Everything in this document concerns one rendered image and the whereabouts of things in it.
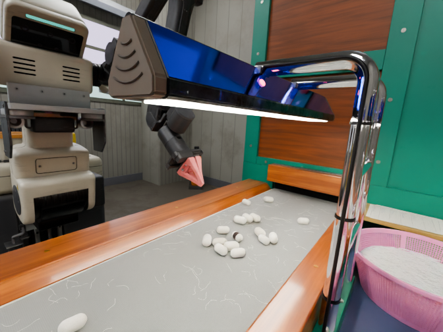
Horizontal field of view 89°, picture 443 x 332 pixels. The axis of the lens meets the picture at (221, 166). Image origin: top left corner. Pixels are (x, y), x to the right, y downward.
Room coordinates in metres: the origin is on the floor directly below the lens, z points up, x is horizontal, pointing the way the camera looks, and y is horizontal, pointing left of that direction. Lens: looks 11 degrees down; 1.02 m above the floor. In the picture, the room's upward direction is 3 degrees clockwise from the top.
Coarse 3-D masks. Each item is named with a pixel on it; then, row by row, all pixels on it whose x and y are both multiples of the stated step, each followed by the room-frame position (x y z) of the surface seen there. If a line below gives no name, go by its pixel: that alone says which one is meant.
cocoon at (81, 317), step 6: (72, 318) 0.25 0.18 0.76; (78, 318) 0.25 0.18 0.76; (84, 318) 0.25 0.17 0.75; (60, 324) 0.24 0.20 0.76; (66, 324) 0.24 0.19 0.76; (72, 324) 0.24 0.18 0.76; (78, 324) 0.25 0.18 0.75; (84, 324) 0.25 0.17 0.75; (60, 330) 0.23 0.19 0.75; (66, 330) 0.24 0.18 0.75; (72, 330) 0.24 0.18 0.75
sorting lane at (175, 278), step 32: (192, 224) 0.57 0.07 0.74; (224, 224) 0.59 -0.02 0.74; (256, 224) 0.60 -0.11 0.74; (288, 224) 0.61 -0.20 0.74; (320, 224) 0.62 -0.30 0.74; (128, 256) 0.41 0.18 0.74; (160, 256) 0.42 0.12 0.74; (192, 256) 0.43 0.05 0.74; (224, 256) 0.43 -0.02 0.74; (256, 256) 0.44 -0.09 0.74; (288, 256) 0.44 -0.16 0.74; (64, 288) 0.32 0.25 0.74; (96, 288) 0.32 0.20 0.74; (128, 288) 0.33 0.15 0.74; (160, 288) 0.33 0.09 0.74; (192, 288) 0.34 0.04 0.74; (224, 288) 0.34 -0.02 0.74; (256, 288) 0.34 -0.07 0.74; (0, 320) 0.26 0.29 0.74; (32, 320) 0.26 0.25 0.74; (96, 320) 0.26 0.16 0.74; (128, 320) 0.27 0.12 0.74; (160, 320) 0.27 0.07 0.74; (192, 320) 0.27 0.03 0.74; (224, 320) 0.27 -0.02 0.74
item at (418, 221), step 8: (376, 208) 0.67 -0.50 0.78; (384, 208) 0.68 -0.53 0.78; (392, 208) 0.68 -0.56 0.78; (368, 216) 0.61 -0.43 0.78; (376, 216) 0.61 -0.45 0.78; (384, 216) 0.61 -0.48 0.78; (392, 216) 0.61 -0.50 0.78; (400, 216) 0.62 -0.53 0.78; (408, 216) 0.62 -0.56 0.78; (416, 216) 0.63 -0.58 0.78; (424, 216) 0.63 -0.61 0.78; (400, 224) 0.56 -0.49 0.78; (408, 224) 0.56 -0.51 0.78; (416, 224) 0.57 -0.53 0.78; (424, 224) 0.57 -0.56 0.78; (432, 224) 0.57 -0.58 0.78; (440, 224) 0.58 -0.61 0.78; (432, 232) 0.52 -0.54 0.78; (440, 232) 0.53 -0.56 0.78
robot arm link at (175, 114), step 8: (168, 112) 0.65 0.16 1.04; (176, 112) 0.60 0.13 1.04; (184, 112) 0.62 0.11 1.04; (192, 112) 0.64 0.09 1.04; (152, 120) 0.66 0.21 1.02; (160, 120) 0.66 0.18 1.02; (168, 120) 0.63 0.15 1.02; (176, 120) 0.61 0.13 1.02; (184, 120) 0.60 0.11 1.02; (192, 120) 0.63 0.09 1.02; (152, 128) 0.65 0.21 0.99; (176, 128) 0.62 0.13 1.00; (184, 128) 0.62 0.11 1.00
